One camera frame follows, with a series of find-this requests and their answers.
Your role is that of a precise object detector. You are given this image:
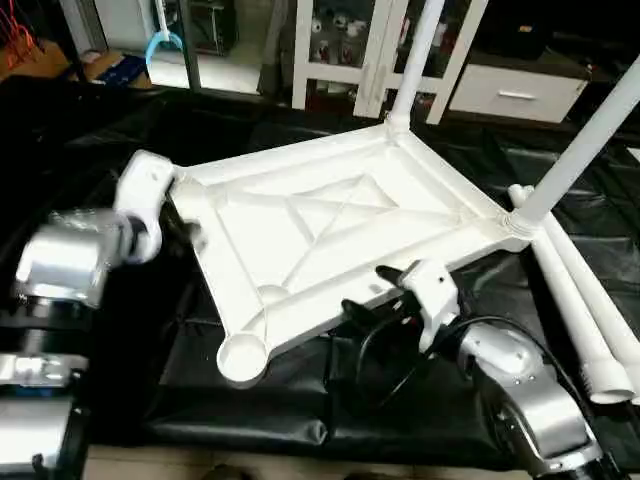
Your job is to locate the white drawer unit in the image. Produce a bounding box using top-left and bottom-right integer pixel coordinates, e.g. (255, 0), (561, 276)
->
(448, 62), (592, 125)

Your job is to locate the orange cable bundle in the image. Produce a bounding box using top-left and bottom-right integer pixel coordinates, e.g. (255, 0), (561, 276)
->
(0, 0), (43, 63)

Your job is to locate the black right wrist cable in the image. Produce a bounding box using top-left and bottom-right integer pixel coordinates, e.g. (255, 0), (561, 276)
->
(323, 305), (563, 413)

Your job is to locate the white plastic table top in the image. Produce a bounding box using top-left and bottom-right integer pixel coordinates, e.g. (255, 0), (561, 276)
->
(164, 117), (533, 387)

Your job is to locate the black work mat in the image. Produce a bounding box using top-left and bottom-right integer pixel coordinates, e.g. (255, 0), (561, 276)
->
(0, 75), (640, 471)

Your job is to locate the white glass-door cabinet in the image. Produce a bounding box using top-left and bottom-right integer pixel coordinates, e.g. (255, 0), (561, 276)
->
(291, 0), (492, 127)

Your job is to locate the brown cardboard box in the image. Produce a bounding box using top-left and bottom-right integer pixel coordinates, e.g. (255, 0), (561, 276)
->
(84, 54), (153, 88)

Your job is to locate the black metal pole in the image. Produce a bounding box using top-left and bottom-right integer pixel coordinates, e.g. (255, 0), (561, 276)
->
(177, 0), (203, 93)

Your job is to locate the blue plastic tool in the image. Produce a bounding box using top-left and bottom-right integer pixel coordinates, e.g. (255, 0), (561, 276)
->
(144, 0), (189, 73)

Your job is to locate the white plastic table leg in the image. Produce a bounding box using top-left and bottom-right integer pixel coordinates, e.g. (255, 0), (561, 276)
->
(504, 54), (640, 242)
(507, 184), (637, 407)
(544, 214), (640, 403)
(384, 0), (447, 137)

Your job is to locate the flat brown cardboard sheet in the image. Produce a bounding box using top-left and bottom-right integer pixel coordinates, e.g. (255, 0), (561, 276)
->
(0, 40), (73, 83)

